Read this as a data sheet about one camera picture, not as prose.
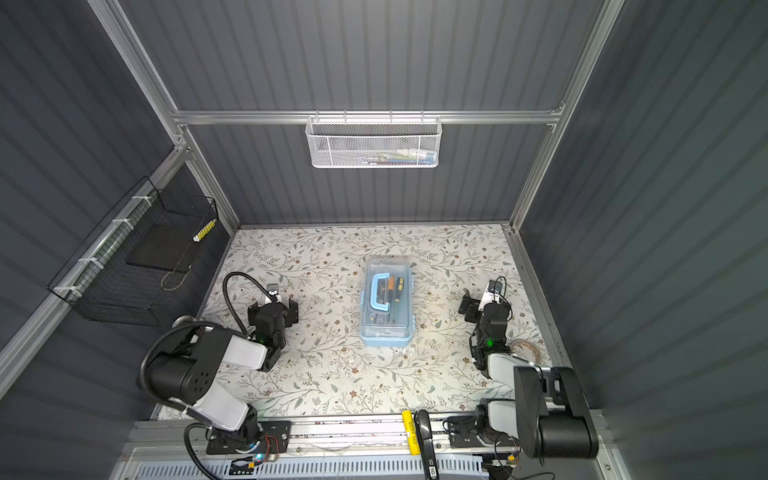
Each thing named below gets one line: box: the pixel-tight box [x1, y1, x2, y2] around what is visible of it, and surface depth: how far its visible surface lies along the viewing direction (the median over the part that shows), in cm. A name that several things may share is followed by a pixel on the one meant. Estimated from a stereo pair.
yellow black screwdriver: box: [393, 276, 405, 324], surface depth 93 cm
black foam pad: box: [126, 224, 205, 273], surface depth 77 cm
